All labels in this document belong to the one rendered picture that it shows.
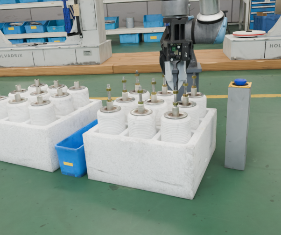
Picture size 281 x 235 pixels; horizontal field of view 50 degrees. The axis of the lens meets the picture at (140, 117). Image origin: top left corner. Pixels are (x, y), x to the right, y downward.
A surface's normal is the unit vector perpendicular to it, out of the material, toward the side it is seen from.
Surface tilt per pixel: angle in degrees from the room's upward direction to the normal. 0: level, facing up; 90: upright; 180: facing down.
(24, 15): 90
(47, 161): 90
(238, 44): 90
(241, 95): 90
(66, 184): 0
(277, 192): 0
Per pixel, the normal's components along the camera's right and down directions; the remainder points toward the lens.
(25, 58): -0.12, 0.34
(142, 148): -0.40, 0.33
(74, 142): 0.91, 0.06
